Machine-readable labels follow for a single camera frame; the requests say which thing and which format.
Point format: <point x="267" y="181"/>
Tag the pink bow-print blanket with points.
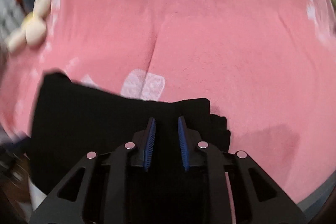
<point x="267" y="66"/>

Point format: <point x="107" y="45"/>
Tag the cream flower plush toy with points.
<point x="33" y="30"/>

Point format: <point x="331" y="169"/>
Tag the black pants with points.
<point x="72" y="119"/>

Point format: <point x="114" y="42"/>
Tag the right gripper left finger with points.
<point x="93" y="191"/>

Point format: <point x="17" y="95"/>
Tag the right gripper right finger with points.
<point x="230" y="188"/>

